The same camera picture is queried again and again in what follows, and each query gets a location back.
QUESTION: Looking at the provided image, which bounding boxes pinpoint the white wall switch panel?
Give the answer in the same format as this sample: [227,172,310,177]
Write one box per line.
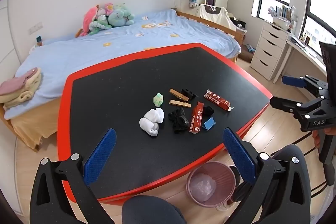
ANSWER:
[29,22,43,33]

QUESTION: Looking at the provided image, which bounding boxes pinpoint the blue plastic clip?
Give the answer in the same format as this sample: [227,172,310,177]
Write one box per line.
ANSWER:
[203,117,217,130]

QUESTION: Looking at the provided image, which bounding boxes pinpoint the black bag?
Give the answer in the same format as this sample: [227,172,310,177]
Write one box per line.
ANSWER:
[230,18,247,30]

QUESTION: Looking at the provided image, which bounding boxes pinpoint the clear plastic bag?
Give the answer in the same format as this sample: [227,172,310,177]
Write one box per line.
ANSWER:
[190,175,218,201]

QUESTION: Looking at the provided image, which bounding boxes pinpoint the wooden bed with blue sheet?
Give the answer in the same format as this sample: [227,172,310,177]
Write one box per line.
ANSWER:
[0,9,242,151]

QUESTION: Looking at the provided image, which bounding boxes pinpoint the pink folded towel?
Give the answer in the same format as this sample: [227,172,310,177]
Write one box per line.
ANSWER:
[0,67,37,96]

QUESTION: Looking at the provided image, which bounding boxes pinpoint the teal plush toy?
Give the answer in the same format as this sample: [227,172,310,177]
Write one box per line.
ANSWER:
[108,4,135,28]

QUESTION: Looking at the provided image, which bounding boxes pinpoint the row of books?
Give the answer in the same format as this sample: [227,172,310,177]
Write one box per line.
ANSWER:
[278,5,298,20]

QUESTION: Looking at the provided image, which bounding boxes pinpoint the narrow red snack wrapper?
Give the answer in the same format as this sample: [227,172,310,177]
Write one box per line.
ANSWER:
[188,101,205,134]

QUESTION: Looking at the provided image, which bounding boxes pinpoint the pink waste bin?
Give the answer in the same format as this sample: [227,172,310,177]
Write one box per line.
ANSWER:
[186,162,240,207]

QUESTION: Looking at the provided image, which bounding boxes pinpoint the black binder clip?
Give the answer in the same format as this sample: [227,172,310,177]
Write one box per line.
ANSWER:
[181,88,197,101]

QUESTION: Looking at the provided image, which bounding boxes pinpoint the white desk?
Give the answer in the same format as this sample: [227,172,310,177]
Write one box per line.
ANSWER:
[273,30,328,84]

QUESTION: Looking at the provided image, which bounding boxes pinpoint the cream folded blanket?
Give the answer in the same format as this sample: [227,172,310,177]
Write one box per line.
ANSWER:
[1,69,42,109]

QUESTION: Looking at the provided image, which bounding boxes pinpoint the green white wrapper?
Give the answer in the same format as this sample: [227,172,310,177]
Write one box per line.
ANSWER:
[153,93,164,107]

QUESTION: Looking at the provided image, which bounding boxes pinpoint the green striped plush toy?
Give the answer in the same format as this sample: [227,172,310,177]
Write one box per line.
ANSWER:
[89,14,113,35]

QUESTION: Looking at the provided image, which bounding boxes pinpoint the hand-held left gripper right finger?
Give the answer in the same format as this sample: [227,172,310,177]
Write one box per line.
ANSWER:
[223,127,311,224]

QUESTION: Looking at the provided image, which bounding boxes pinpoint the person's right hand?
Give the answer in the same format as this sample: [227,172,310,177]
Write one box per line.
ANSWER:
[312,128,336,146]

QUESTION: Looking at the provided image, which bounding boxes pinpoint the white drawer cabinet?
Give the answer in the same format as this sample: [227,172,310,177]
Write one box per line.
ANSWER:
[250,21,289,81]

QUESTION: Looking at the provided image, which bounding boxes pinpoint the wooden clothespin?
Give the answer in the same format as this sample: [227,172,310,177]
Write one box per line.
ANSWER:
[169,88,190,102]
[169,100,192,108]

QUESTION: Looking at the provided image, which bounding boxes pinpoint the red snack box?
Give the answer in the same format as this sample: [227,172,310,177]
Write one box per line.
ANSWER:
[204,89,234,112]

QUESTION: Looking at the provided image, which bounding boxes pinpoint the white sock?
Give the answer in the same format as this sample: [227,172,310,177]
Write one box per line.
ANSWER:
[139,108,165,137]

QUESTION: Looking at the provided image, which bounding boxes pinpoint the person's left leg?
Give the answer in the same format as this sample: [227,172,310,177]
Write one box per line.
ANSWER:
[121,195,187,224]

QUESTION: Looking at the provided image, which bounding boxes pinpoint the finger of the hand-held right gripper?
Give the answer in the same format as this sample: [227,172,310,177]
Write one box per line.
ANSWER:
[270,97,329,116]
[282,75,329,99]

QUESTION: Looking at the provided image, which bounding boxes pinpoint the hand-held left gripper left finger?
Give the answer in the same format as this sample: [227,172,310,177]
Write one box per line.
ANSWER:
[29,128,117,224]

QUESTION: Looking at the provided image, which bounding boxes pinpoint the white clothes on chair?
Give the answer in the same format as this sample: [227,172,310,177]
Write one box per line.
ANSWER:
[199,4,235,30]

